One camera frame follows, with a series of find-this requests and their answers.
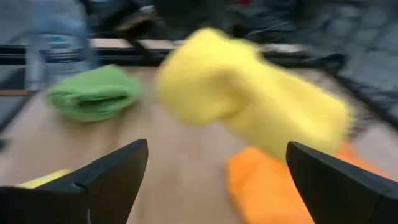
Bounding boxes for clear plastic water bottle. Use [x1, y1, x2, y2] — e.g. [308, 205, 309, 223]
[26, 0, 100, 91]

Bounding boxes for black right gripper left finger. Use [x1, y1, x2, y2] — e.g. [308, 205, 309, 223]
[0, 139, 149, 224]

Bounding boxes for orange microfiber towel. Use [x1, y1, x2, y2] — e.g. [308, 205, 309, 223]
[226, 142, 397, 224]

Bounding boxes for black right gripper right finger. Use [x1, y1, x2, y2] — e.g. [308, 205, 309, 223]
[285, 141, 398, 224]

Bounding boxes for yellow microfiber towel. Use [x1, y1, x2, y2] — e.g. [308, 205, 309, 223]
[154, 27, 354, 164]
[17, 169, 72, 190]

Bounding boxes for green microfiber towel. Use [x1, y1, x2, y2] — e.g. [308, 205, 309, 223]
[45, 64, 144, 123]

